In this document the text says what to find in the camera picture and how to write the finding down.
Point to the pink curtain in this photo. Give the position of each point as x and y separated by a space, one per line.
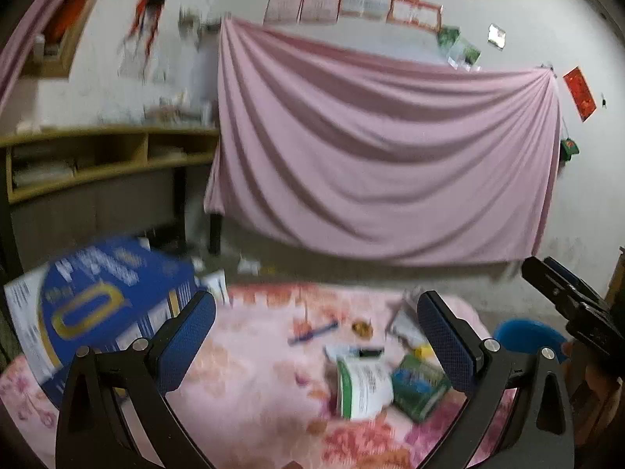
29 29

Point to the pink floral blanket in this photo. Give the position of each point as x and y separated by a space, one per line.
263 400

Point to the wooden shelf unit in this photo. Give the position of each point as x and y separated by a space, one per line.
122 151

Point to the white paper wrapper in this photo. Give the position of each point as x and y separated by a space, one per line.
407 320

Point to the blue pen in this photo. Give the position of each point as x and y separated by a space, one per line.
312 333

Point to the blue plastic basin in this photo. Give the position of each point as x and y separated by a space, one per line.
530 339

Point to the stack of papers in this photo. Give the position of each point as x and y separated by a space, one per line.
44 171

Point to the small white tube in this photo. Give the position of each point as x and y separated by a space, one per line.
342 351

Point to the large pink hanging cloth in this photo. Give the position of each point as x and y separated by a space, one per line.
381 156

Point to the red paper wall hanging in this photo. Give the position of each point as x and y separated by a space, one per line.
580 93

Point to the white and green packet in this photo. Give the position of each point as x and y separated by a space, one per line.
364 388

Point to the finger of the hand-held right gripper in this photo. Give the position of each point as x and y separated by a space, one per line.
542 278
566 276

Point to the blue cardboard box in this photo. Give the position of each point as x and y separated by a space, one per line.
97 293

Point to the small wall picture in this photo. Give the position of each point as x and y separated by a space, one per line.
496 35

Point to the red and black wall hanging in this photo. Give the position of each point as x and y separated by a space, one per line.
149 10

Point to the dried brown fruit slice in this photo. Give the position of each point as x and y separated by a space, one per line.
363 329

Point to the black furniture leg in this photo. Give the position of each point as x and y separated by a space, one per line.
215 234

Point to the crumpled white paper scrap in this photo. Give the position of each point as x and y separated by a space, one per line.
248 266

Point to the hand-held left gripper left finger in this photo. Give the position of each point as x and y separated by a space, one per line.
188 337

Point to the green wall photos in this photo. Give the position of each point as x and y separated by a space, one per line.
459 49

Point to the green hanging ornament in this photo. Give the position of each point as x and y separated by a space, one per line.
570 147

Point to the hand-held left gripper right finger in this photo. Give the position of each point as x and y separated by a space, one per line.
442 337

